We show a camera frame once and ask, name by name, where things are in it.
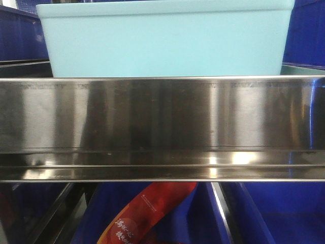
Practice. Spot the stainless steel shelf rail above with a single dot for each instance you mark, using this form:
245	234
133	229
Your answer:
239	128

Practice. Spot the dark blue bin upper right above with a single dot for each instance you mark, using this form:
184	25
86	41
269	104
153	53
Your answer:
305	38

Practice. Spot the light blue plastic bin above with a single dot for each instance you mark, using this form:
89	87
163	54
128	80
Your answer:
166	38

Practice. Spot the dark blue bin upper left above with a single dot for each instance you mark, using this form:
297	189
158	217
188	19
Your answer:
22	36

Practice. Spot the dark blue bin lower right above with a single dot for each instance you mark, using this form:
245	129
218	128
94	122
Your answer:
277	212

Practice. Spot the dark blue bin lower centre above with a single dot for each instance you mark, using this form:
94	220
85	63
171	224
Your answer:
196	220

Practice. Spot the dark blue bin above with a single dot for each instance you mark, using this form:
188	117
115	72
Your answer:
22	36
196	220
305	38
277	212

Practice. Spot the red snack package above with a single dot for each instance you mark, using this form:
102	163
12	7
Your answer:
136	219

